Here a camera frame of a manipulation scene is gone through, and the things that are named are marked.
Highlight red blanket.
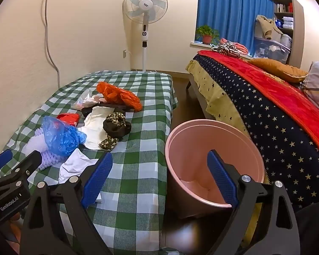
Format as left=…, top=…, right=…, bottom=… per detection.
left=199, top=50, right=319, bottom=165

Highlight large white paper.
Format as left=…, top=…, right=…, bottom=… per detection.
left=58, top=149, right=103, bottom=185

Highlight beige jacket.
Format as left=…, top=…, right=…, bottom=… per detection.
left=256, top=14, right=283, bottom=41

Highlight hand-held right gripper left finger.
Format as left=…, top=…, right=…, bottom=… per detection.
left=19, top=152, right=114, bottom=255

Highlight orange pillow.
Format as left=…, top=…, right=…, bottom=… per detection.
left=247, top=58, right=309, bottom=83

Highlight blue curtain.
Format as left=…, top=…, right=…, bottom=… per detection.
left=195, top=0, right=275, bottom=56

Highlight grey wall cable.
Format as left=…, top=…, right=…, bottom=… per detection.
left=44, top=0, right=61, bottom=89

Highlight black cloth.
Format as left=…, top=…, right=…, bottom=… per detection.
left=81, top=106, right=133, bottom=118

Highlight clear plastic bag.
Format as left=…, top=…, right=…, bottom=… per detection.
left=70, top=89, right=100, bottom=110

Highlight cream white cloth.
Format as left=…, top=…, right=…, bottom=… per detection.
left=77, top=106, right=115, bottom=150

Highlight potted green plant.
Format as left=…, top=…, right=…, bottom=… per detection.
left=195, top=25, right=221, bottom=45

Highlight dark floral cloth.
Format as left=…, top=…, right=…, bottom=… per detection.
left=99, top=112, right=132, bottom=152

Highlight clear plastic storage box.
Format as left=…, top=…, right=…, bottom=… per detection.
left=252, top=37, right=293, bottom=65

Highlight striped cloth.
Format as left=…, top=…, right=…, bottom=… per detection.
left=211, top=41, right=242, bottom=59

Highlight wooden bookshelf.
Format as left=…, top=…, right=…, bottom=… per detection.
left=272, top=0, right=305, bottom=65

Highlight yellow star bed sheet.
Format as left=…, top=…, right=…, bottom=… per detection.
left=186, top=58, right=252, bottom=136

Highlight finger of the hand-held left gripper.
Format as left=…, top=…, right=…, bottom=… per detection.
left=0, top=149, right=13, bottom=174
left=0, top=150, right=43, bottom=190

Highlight navy star blanket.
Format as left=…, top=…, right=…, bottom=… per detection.
left=193, top=53, right=319, bottom=210

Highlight red plastic wrapper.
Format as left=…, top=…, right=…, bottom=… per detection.
left=56, top=113, right=81, bottom=126

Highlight pink plastic bin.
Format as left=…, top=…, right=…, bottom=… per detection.
left=165, top=119, right=265, bottom=220

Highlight orange plastic bag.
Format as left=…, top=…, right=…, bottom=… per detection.
left=96, top=82, right=143, bottom=112

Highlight white standing fan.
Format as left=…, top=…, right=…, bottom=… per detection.
left=122, top=0, right=168, bottom=72

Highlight row of books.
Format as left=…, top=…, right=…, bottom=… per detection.
left=275, top=3, right=293, bottom=13

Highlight green checked tablecloth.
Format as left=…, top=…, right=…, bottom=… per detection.
left=0, top=70, right=177, bottom=255

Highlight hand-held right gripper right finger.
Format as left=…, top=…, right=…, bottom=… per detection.
left=207, top=149, right=301, bottom=255

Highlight blue plastic bag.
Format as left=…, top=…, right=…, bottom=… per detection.
left=42, top=116, right=87, bottom=157

